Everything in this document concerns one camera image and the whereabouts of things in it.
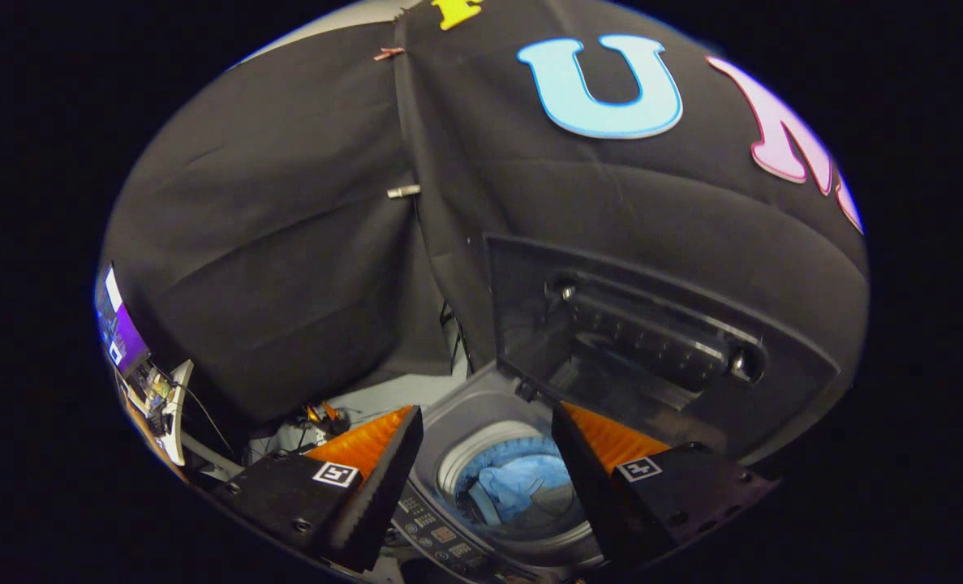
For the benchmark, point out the dark washing machine lid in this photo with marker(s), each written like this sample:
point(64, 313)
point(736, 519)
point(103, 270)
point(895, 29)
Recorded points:
point(651, 341)

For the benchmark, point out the white stand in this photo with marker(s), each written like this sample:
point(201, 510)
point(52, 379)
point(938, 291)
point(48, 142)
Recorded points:
point(177, 405)

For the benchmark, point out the grey washing machine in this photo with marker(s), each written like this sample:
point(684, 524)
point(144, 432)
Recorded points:
point(469, 410)

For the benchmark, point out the light blue shirt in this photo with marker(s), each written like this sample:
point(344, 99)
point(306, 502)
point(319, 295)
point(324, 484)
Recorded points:
point(522, 483)

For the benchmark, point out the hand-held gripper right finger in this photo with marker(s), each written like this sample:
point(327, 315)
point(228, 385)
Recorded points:
point(591, 487)

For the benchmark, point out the computer monitor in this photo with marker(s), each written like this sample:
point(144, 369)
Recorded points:
point(124, 332)

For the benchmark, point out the silver clip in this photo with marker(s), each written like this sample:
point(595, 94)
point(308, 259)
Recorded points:
point(404, 191)

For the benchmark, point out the pink clip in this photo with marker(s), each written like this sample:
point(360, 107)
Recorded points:
point(388, 53)

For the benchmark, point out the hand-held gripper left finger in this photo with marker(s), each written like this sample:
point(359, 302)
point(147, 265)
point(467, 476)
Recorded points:
point(384, 487)

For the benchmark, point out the black backdrop cloth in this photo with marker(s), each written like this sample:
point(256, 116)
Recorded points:
point(286, 243)

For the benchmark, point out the small orange object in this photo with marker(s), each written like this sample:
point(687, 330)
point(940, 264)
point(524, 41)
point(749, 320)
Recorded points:
point(323, 412)

